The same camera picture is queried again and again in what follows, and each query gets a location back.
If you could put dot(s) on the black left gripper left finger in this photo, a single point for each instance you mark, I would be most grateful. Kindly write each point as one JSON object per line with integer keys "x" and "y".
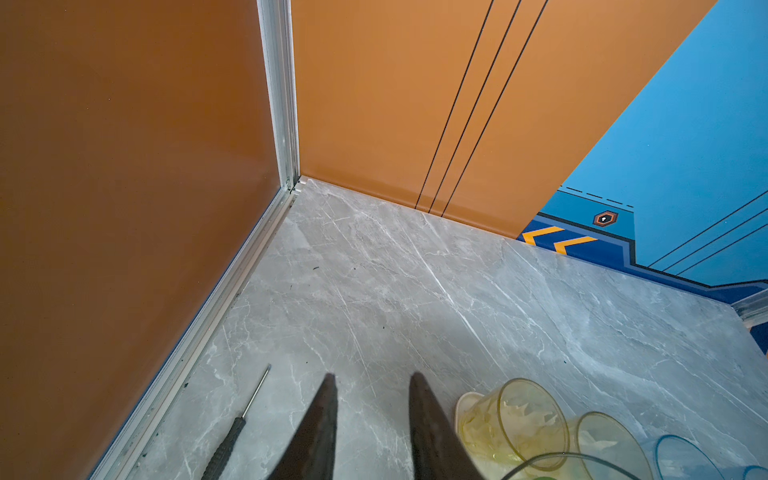
{"x": 311, "y": 451}

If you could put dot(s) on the yellow ribbed glass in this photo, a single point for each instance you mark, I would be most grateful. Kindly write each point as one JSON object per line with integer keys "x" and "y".
{"x": 514, "y": 423}

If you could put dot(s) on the blue tall glass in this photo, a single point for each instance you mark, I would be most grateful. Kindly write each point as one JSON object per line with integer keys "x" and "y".
{"x": 755, "y": 472}

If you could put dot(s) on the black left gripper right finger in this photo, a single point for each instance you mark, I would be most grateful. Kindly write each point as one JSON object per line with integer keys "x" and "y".
{"x": 437, "y": 452}

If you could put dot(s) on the black marker pen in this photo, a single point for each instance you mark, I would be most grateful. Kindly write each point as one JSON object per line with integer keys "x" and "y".
{"x": 220, "y": 458}

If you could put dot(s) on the green glass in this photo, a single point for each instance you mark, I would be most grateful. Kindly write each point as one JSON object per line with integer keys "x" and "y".
{"x": 566, "y": 471}

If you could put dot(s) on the yellow tall glass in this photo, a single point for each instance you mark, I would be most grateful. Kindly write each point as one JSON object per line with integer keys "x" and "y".
{"x": 600, "y": 435}

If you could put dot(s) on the light blue glass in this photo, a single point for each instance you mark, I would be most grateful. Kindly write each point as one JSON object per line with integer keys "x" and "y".
{"x": 672, "y": 457}

